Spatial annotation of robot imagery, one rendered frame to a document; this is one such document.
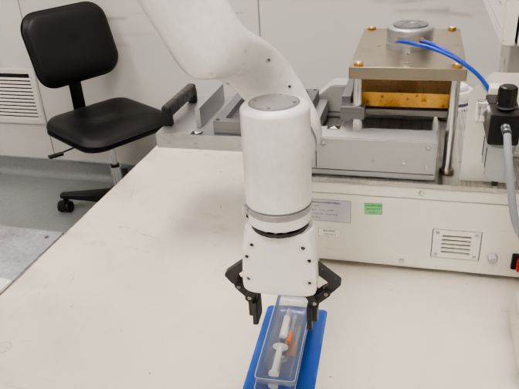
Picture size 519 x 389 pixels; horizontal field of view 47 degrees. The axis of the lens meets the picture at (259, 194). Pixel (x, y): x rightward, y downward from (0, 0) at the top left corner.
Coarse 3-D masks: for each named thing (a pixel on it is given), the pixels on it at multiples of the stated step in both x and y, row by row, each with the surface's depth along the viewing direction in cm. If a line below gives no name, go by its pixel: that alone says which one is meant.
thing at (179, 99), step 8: (184, 88) 122; (192, 88) 123; (176, 96) 117; (184, 96) 119; (192, 96) 124; (168, 104) 113; (176, 104) 115; (184, 104) 119; (168, 112) 113; (176, 112) 116; (168, 120) 114
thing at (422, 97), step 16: (368, 80) 104; (384, 80) 103; (400, 80) 103; (416, 80) 102; (432, 80) 102; (368, 96) 99; (384, 96) 98; (400, 96) 97; (416, 96) 97; (432, 96) 96; (448, 96) 96; (368, 112) 100; (384, 112) 99; (400, 112) 99; (416, 112) 98; (432, 112) 97
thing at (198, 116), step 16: (208, 96) 116; (224, 96) 128; (192, 112) 120; (208, 112) 115; (320, 112) 116; (176, 128) 113; (192, 128) 112; (208, 128) 112; (160, 144) 112; (176, 144) 112; (192, 144) 111; (208, 144) 110; (224, 144) 109; (240, 144) 108
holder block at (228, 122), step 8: (240, 96) 120; (312, 96) 117; (232, 104) 116; (240, 104) 119; (224, 112) 112; (232, 112) 114; (216, 120) 108; (224, 120) 108; (232, 120) 108; (216, 128) 109; (224, 128) 109; (232, 128) 108; (240, 128) 108
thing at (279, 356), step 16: (288, 304) 92; (304, 304) 92; (272, 320) 89; (288, 320) 89; (304, 320) 88; (272, 336) 86; (288, 336) 86; (272, 352) 83; (288, 352) 83; (272, 368) 80; (288, 368) 80
